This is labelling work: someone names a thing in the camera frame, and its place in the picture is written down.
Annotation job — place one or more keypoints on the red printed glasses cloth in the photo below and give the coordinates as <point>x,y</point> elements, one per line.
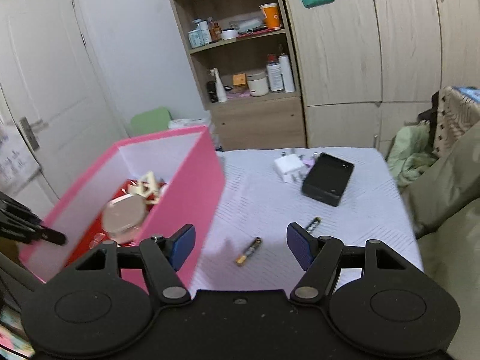
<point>95,235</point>

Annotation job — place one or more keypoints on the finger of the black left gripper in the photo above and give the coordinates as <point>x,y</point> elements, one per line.
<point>20,224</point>

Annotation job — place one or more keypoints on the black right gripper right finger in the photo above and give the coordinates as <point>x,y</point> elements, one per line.
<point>372,296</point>

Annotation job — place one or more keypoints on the green folding table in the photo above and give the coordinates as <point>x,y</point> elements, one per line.
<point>153,121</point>

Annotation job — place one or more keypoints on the black charger box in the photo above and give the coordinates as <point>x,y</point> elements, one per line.
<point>327,180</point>

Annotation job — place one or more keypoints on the pink cardboard box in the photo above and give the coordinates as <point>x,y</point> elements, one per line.
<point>185,158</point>

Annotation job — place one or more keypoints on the wooden shelf cabinet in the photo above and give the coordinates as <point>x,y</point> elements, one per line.
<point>272,121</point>

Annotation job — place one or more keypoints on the white room door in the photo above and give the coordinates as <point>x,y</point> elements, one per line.
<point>52,90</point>

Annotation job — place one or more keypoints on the white jar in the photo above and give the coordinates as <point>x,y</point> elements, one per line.
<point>257,83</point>

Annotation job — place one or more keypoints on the orange paper cup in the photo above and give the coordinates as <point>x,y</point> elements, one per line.
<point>271,13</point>

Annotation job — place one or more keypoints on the green crumpled cloth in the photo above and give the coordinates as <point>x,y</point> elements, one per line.
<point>410,155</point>

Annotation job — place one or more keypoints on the light wood wardrobe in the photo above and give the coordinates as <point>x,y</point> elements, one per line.
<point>369,67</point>

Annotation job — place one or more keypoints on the white tall bottle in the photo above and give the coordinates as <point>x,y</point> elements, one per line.
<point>286,73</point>

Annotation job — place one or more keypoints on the white power adapter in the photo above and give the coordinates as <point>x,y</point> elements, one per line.
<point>290,168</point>

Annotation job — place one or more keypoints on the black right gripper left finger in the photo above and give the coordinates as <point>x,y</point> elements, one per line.
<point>109,297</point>

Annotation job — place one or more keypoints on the cream hair claw clip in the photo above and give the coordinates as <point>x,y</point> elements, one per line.
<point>148,187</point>

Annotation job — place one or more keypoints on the beige rounded case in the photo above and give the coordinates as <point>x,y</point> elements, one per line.
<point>123,216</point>

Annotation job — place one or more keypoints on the white patterned table cloth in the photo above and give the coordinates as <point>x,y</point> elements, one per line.
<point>257,203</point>

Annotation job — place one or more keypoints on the gold black AA battery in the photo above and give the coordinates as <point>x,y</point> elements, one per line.
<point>248,252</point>

